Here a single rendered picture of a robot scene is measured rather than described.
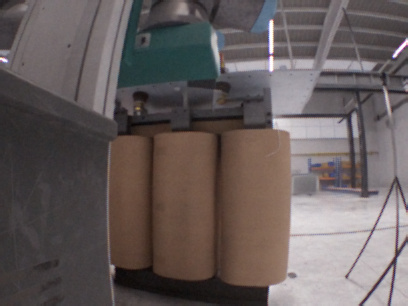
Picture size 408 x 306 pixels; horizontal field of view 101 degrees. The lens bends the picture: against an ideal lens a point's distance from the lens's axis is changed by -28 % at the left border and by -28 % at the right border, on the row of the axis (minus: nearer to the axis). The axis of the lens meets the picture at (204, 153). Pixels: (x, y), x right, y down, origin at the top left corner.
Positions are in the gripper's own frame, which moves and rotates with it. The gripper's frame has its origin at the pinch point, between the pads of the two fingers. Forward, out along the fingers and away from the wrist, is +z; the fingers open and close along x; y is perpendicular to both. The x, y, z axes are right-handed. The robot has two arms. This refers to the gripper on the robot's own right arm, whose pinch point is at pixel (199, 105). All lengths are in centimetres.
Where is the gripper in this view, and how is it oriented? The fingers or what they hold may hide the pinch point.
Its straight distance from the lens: 109.1
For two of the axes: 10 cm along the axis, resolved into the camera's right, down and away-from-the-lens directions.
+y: -0.7, 2.8, -9.6
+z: -1.1, 9.5, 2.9
